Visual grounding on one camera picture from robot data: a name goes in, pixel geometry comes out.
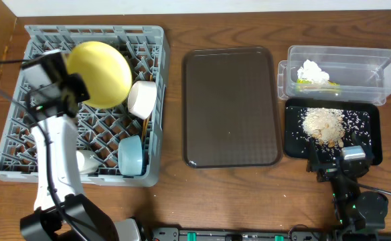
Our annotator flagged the white bowl with food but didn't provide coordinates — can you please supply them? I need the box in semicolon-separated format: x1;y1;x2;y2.
127;80;157;120

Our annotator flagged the grey plastic dish rack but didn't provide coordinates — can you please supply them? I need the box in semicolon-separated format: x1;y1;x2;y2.
0;25;169;187

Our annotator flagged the dark brown serving tray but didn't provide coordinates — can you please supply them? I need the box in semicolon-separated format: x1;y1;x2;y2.
182;46;283;169

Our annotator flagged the white paper cup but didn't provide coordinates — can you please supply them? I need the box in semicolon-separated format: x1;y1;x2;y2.
76;150;100;175

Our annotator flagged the rice food scraps pile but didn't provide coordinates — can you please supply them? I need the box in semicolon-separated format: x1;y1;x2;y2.
303;108;345;160

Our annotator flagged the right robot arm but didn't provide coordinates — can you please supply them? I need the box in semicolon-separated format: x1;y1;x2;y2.
307;133;388;236

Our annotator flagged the light blue bowl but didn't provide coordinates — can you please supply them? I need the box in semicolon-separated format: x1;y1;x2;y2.
118;135;144;177

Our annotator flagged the green orange snack wrapper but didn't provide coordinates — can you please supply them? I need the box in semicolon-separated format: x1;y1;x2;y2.
297;78;339;92

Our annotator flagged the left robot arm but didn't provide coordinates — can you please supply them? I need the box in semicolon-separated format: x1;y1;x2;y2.
20;50;149;240

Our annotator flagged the white napkin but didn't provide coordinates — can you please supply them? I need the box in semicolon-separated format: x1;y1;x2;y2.
297;60;329;82

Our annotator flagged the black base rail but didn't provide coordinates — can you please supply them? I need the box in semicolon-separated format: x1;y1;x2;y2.
148;226;391;241

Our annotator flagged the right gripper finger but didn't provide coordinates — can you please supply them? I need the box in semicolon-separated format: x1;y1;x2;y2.
351;132;370;154
306;139;319;172

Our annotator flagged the yellow round plate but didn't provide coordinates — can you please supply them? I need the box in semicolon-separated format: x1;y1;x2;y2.
66;41;133;109

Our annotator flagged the clear plastic waste bin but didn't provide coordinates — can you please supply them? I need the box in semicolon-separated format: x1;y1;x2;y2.
277;46;391;106

